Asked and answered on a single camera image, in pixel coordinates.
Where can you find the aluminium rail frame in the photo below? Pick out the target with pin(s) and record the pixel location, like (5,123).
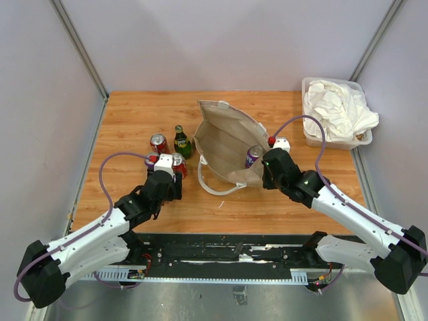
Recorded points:
(143,290)

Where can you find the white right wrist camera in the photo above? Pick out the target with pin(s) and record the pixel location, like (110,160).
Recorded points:
(282,143)

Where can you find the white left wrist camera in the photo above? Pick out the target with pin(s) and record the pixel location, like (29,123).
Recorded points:
(164,163)

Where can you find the green glass bottle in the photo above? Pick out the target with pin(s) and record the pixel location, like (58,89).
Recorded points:
(182,144)

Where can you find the purple soda can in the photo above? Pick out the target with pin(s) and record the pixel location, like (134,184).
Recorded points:
(151,160)
(253,153)

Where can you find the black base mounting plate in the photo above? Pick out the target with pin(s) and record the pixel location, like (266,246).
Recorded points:
(230,248)

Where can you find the white plastic basket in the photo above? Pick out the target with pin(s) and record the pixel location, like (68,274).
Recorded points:
(334,110)

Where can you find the crumpled white cloth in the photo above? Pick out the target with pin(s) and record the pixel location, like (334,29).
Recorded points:
(337,110)

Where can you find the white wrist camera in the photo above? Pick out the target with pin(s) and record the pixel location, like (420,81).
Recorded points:
(164,163)
(282,143)

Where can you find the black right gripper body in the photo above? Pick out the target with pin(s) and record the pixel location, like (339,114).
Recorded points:
(269,182)

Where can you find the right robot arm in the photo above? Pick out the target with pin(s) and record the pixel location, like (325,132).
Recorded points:
(395,255)

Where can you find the red Coke can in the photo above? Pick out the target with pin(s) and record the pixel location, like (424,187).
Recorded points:
(179,165)
(159,144)

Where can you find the tan canvas tote bag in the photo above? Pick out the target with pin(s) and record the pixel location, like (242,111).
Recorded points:
(222,141)

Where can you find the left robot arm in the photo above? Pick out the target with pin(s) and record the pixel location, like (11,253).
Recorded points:
(46,271)

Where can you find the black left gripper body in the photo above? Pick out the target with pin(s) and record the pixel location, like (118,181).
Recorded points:
(174,191)

